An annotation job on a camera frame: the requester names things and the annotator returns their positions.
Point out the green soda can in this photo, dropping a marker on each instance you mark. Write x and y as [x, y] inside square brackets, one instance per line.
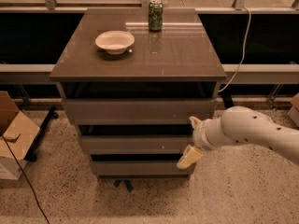
[156, 9]

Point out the black stand leg right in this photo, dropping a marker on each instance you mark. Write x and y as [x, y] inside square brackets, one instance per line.
[227, 99]

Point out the grey top drawer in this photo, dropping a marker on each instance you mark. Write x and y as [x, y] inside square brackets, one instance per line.
[128, 112]

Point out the open cardboard box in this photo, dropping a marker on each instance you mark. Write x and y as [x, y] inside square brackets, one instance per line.
[20, 133]

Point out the white bowl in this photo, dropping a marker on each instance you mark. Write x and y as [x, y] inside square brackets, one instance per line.
[115, 42]

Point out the black stand leg left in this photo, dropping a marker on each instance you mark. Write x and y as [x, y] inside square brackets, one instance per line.
[31, 154]

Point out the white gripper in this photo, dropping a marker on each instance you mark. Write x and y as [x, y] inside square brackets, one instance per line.
[199, 136]

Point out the blue tape cross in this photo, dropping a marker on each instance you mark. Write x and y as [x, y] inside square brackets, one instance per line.
[127, 183]

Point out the grey drawer cabinet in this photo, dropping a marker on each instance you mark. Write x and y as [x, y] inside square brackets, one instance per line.
[176, 63]

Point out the grey bottom drawer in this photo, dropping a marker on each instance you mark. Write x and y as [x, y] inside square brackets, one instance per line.
[138, 168]

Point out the black stand leg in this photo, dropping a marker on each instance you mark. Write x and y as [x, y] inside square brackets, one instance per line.
[31, 154]
[227, 99]

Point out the cardboard box at right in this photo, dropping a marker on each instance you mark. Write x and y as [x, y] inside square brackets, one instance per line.
[294, 111]

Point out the grey drawer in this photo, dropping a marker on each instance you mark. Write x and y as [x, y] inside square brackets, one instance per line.
[138, 168]
[153, 144]
[128, 112]

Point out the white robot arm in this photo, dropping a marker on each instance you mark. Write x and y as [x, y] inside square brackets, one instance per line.
[239, 126]

